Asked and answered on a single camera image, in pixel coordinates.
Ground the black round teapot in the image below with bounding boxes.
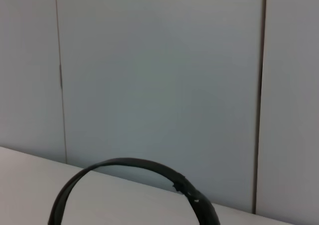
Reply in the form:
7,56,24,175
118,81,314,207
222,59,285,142
47,157,221,225

